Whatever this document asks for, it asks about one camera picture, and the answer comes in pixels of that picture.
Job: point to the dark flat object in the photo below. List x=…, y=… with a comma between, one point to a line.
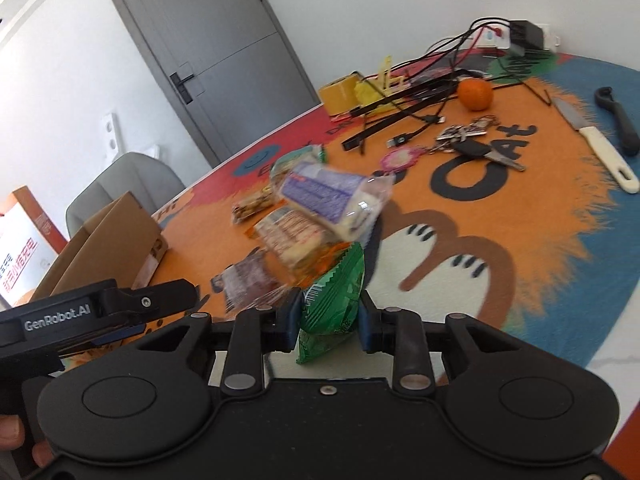
x=450, y=67

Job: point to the black charger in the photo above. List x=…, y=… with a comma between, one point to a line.
x=525, y=36

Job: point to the black peeler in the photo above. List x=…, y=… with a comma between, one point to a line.
x=622, y=120

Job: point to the brown cardboard box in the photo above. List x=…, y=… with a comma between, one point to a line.
x=95, y=240

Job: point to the grey chair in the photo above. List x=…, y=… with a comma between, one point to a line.
x=130, y=185

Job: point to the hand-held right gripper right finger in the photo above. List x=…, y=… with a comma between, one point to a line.
x=365, y=326

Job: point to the purple and white snack packet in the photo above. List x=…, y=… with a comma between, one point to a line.
x=330, y=195

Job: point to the bunch of keys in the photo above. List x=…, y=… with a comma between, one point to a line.
x=472, y=147

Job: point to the white wall bracket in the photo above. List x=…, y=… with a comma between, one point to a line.
x=111, y=134

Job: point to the dark brown snack packet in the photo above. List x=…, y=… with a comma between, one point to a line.
x=247, y=280

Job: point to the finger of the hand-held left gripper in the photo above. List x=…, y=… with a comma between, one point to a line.
x=115, y=334
x=160, y=296

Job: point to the yellow tape roll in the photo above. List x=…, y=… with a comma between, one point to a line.
x=340, y=94

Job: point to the grey door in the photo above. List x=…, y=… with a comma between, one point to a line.
x=215, y=45

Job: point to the printed cartoon table mat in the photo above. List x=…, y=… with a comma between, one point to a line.
x=525, y=200

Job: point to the orange and white paper bag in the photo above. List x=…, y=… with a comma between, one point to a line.
x=25, y=250

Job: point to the orange fruit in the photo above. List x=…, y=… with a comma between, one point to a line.
x=475, y=95

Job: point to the clear cracker packet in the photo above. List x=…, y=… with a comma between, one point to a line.
x=295, y=237

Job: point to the pale green snack packet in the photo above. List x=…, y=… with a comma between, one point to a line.
x=295, y=157

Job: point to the white power strip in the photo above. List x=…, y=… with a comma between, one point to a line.
x=492, y=37

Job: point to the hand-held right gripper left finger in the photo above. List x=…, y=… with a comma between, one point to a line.
x=292, y=321

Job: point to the yellow plastic clip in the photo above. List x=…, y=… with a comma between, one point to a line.
x=387, y=72

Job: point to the dark green snack packet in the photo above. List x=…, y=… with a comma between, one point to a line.
x=332, y=305

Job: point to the clear nut bar packet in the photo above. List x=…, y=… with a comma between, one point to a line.
x=252, y=205

